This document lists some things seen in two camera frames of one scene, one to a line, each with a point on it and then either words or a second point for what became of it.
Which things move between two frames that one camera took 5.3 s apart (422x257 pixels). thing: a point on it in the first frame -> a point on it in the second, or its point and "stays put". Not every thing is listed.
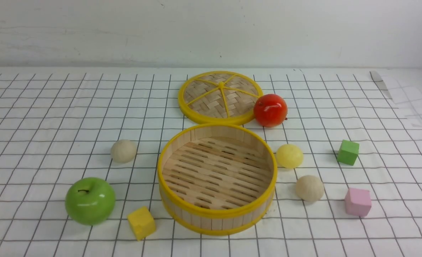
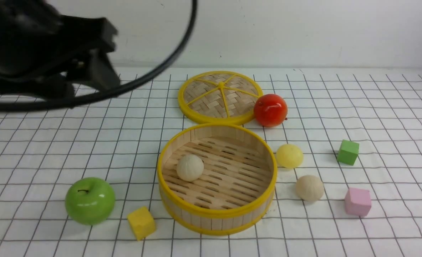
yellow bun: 289,156 stays put
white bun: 123,151 -> 189,167
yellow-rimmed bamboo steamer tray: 216,179 stays put
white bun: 310,188 stays put
